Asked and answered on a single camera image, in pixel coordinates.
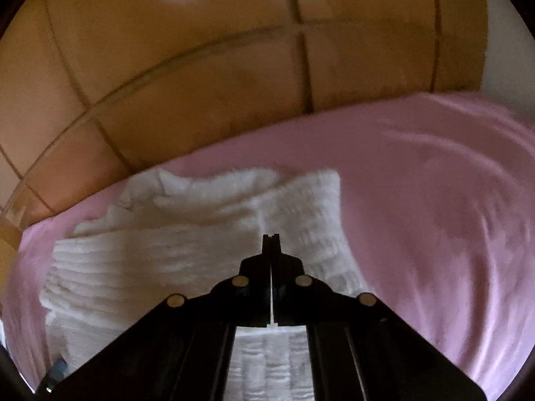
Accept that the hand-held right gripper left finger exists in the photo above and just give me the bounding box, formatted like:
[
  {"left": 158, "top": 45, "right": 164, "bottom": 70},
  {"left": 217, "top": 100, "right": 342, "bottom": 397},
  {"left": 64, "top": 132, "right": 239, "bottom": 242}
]
[{"left": 45, "top": 234, "right": 273, "bottom": 401}]

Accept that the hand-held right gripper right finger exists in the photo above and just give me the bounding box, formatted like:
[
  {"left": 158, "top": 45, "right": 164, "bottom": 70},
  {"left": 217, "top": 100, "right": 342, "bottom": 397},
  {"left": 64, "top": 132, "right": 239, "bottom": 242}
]
[{"left": 272, "top": 234, "right": 488, "bottom": 401}]

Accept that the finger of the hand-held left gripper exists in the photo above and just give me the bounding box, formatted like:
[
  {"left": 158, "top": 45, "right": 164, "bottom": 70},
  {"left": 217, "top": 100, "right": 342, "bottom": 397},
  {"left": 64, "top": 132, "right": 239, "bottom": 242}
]
[{"left": 37, "top": 357, "right": 68, "bottom": 394}]

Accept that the white ribbed knit garment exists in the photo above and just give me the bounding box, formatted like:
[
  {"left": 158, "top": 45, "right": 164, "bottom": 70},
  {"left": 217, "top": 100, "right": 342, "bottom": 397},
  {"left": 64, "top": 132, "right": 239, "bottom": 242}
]
[{"left": 39, "top": 168, "right": 370, "bottom": 401}]

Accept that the pink blanket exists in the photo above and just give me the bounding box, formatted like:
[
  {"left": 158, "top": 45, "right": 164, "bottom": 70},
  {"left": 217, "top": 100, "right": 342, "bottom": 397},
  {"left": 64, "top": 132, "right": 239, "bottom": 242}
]
[{"left": 2, "top": 92, "right": 535, "bottom": 399}]

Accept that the wooden headboard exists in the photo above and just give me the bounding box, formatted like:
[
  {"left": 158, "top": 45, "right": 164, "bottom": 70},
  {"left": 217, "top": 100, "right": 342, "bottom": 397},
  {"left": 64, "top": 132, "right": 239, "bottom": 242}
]
[{"left": 0, "top": 23, "right": 488, "bottom": 235}]

